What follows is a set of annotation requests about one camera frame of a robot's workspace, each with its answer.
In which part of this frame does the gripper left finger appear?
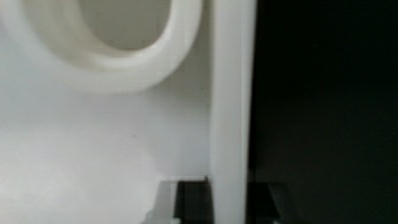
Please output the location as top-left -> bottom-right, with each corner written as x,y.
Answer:
155,179 -> 213,224

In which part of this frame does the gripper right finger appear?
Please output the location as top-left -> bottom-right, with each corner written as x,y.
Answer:
247,182 -> 309,224

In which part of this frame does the white square tabletop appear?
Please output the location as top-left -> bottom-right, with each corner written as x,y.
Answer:
0,0 -> 256,224

